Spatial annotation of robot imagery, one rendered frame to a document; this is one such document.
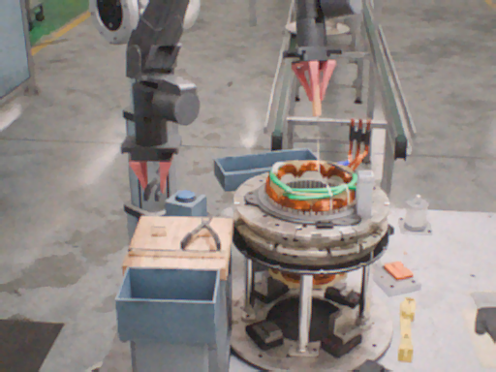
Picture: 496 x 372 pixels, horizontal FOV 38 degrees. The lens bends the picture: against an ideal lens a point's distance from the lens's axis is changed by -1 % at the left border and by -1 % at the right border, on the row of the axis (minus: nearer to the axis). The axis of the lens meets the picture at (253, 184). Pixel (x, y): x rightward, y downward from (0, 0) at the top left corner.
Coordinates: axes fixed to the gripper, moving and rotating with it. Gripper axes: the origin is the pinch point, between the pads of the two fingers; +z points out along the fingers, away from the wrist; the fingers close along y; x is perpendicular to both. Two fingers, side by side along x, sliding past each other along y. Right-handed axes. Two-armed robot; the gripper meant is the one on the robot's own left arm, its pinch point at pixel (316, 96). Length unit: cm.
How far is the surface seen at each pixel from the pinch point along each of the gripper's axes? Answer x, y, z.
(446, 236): 33, 62, 38
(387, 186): 140, 127, 33
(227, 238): 7.6, -17.6, 26.0
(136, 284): 7.7, -36.6, 31.9
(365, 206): -4.2, 7.0, 22.0
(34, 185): 308, 6, 24
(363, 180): -5.8, 5.7, 16.7
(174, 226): 16.7, -24.6, 23.3
